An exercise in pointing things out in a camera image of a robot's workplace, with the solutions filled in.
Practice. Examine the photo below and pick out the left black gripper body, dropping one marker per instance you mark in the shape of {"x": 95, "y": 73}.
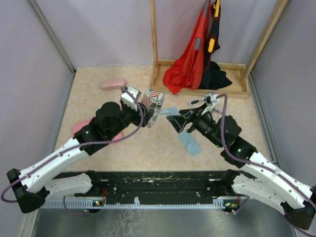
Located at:
{"x": 131, "y": 114}

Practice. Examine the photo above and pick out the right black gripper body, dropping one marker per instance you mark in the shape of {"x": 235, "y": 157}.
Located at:
{"x": 202, "y": 123}

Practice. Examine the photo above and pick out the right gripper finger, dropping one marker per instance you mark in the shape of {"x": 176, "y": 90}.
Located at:
{"x": 185, "y": 116}
{"x": 179, "y": 124}

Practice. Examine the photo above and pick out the flag print glasses case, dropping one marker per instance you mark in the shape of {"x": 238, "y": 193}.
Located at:
{"x": 153, "y": 103}

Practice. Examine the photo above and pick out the light blue lens cloth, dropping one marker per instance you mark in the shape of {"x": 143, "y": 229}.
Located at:
{"x": 190, "y": 144}

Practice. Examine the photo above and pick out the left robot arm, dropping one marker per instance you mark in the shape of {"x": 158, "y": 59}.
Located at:
{"x": 39, "y": 183}

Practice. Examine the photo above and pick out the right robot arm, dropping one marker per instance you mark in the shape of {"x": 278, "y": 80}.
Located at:
{"x": 259, "y": 178}

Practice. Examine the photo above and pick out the crumpled light blue cloth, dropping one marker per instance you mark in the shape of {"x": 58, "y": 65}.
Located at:
{"x": 170, "y": 111}

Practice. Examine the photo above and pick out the pink glasses case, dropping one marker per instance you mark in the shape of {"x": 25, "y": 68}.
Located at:
{"x": 112, "y": 83}

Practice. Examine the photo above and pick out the red hanging garment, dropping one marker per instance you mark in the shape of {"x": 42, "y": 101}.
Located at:
{"x": 186, "y": 72}

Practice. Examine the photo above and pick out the dark hanging garment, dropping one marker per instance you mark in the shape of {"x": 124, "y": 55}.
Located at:
{"x": 213, "y": 77}

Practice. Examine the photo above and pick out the wooden clothes rack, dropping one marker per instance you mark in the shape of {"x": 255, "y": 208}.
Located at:
{"x": 237, "y": 73}

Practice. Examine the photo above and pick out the yellow clothes hanger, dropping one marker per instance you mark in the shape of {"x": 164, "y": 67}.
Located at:
{"x": 214, "y": 32}

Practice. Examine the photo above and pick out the white frame sunglasses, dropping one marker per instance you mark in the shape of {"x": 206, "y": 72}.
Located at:
{"x": 194, "y": 103}

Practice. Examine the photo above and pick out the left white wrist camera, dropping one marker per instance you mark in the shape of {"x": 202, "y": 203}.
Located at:
{"x": 130, "y": 96}

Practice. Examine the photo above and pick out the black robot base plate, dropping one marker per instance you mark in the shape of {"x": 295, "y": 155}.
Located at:
{"x": 164, "y": 187}

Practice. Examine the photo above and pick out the white cable duct strip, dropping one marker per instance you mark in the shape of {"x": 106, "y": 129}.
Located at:
{"x": 88, "y": 203}

